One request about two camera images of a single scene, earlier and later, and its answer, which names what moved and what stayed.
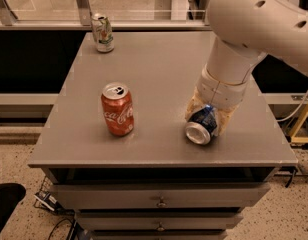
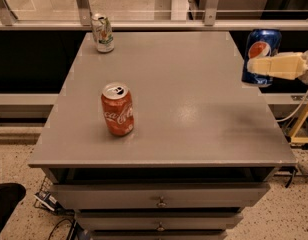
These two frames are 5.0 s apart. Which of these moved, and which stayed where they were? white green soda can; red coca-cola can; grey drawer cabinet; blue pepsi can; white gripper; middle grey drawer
Moved: blue pepsi can; white gripper
Stayed: grey drawer cabinet; middle grey drawer; red coca-cola can; white green soda can
